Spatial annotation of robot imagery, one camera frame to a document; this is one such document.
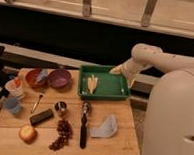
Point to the small metal cup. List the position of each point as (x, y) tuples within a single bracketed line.
[(61, 108)]

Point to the blue plastic cup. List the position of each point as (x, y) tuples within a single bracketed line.
[(12, 105)]

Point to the black rectangular block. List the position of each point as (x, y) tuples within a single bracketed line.
[(42, 116)]

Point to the blue item in orange bowl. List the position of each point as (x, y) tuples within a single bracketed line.
[(43, 74)]

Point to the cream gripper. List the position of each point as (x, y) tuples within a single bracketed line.
[(129, 69)]

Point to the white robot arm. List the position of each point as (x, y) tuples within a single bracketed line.
[(169, 126)]

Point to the green plastic tray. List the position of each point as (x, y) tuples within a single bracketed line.
[(109, 86)]

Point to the white cup with carrot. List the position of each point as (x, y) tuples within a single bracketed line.
[(15, 87)]

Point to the purple bowl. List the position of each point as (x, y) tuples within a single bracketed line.
[(59, 78)]

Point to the small metal spoon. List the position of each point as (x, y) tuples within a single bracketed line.
[(36, 103)]

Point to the bunch of dark grapes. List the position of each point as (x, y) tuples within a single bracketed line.
[(65, 132)]

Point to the orange bowl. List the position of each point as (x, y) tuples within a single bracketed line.
[(31, 78)]

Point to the red yellow apple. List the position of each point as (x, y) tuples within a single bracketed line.
[(27, 133)]

